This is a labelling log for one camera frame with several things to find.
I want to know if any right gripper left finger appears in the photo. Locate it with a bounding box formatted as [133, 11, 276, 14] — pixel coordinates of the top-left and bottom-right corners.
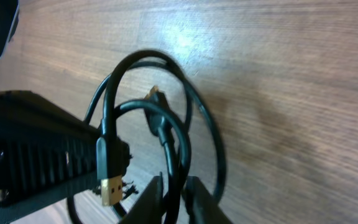
[119, 175, 163, 224]

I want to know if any black cable bundle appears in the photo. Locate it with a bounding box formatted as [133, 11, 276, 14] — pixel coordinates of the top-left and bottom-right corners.
[66, 49, 227, 224]

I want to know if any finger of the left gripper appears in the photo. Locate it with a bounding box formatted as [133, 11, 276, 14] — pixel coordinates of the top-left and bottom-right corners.
[0, 90, 101, 223]

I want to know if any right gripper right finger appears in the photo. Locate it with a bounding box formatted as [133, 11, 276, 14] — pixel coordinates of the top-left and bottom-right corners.
[185, 176, 232, 224]

